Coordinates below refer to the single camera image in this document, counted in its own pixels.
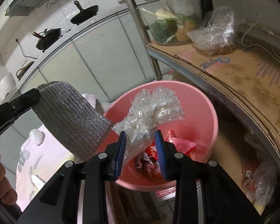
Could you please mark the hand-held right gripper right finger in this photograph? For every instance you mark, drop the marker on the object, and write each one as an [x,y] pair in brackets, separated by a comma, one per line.
[159,154]

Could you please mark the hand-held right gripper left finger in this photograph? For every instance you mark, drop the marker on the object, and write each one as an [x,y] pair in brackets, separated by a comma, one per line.
[121,154]

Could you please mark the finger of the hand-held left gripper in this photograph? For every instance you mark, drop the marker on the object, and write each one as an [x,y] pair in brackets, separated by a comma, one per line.
[18,105]

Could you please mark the red silver wrapper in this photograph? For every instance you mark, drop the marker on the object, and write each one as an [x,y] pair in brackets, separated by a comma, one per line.
[144,163]

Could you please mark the clear bubble wrap bag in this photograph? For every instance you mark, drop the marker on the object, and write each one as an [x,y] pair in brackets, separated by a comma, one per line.
[151,112]

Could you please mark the pink plastic bucket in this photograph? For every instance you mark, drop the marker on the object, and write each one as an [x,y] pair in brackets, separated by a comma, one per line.
[200,126]

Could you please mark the silver foil bubble sheet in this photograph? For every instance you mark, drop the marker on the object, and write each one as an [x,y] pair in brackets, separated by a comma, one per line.
[70,121]

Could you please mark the person's left hand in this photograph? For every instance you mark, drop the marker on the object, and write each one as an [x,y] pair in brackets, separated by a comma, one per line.
[0,182]

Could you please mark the red orange snack wrapper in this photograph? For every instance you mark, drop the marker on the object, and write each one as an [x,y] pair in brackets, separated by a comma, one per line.
[151,150]

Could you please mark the white round pot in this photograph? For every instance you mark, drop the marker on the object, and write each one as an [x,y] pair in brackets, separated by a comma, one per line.
[5,85]

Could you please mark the red clear plastic wrapper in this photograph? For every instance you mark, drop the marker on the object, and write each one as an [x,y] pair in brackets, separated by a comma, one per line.
[182,143]

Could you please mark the small clear plastic lump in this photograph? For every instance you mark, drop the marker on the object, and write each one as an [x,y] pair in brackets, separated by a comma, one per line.
[36,136]

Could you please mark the pink floral blanket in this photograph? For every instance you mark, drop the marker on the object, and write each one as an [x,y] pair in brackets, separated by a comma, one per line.
[49,161]

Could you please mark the black lidded pan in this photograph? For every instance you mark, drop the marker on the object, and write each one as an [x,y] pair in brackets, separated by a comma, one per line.
[49,38]

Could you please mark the grey kitchen cabinet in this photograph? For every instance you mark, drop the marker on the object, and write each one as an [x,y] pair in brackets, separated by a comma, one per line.
[95,58]

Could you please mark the clear bag with red scraps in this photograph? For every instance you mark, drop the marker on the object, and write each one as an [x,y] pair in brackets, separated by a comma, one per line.
[261,182]

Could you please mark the brown cardboard sheet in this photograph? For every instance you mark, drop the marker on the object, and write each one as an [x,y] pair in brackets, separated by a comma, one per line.
[235,74]

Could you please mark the black frying pan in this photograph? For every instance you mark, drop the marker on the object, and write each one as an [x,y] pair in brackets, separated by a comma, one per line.
[86,14]

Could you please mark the clear bag of vegetables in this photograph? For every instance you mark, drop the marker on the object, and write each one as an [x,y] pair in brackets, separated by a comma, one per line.
[168,23]

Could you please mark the clear bag with brown contents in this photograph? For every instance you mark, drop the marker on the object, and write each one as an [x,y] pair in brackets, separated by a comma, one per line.
[214,35]

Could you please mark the metal shelf rack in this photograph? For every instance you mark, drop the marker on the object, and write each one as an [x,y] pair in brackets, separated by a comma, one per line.
[133,9]

